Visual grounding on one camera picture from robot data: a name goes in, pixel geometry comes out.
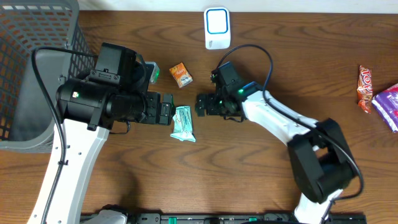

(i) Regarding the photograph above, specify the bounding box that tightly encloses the teal snack wrapper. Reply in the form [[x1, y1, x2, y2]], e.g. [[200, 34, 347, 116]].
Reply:
[[170, 106, 196, 142]]

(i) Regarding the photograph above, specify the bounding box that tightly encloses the small orange snack packet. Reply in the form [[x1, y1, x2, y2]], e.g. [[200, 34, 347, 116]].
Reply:
[[169, 62, 193, 88]]

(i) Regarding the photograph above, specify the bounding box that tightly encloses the orange Top chocolate bar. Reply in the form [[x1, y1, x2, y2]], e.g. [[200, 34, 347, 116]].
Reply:
[[356, 65, 373, 113]]

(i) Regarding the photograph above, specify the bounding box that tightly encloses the red purple liners pack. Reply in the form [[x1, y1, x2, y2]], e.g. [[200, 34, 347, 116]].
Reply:
[[372, 84, 397, 133]]

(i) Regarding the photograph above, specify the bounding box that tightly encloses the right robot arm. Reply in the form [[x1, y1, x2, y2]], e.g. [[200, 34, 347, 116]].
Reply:
[[195, 82, 358, 223]]

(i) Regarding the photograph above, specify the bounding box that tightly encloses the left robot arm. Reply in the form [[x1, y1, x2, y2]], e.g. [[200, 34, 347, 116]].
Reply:
[[29, 43, 175, 223]]

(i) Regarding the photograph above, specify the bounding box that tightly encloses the white barcode scanner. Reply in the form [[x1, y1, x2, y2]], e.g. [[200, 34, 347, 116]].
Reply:
[[203, 7, 231, 50]]

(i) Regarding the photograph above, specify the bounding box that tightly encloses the grey plastic mesh basket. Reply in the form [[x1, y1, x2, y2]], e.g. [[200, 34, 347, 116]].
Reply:
[[1, 0, 95, 153]]

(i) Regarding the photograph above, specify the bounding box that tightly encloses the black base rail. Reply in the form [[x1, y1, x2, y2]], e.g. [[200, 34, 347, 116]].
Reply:
[[80, 212, 368, 224]]

